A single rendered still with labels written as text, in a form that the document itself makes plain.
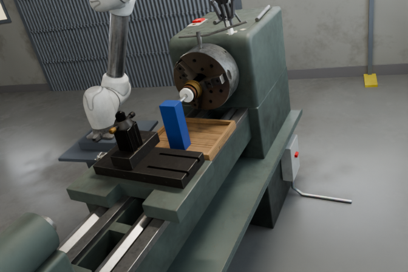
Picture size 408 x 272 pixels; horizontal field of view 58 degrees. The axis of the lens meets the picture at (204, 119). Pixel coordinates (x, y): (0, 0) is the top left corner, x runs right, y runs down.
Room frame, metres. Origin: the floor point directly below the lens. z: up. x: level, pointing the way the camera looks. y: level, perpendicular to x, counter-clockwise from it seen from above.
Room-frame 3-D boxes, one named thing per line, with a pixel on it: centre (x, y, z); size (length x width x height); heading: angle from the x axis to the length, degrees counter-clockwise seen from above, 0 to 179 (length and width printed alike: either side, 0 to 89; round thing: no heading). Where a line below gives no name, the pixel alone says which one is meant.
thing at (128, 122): (1.31, 0.32, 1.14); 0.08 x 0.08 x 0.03
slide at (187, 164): (1.27, 0.26, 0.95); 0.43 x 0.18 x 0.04; 59
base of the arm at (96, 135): (1.93, 0.58, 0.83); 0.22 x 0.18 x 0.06; 156
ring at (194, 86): (1.62, 0.03, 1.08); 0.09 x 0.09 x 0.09; 59
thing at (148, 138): (1.33, 0.30, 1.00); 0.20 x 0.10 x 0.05; 149
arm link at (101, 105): (1.96, 0.57, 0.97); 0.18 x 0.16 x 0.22; 161
